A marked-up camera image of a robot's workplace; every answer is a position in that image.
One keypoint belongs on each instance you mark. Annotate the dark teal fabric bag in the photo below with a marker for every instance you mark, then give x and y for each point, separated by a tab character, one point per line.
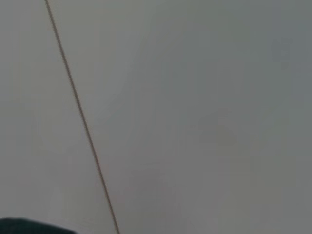
24	228

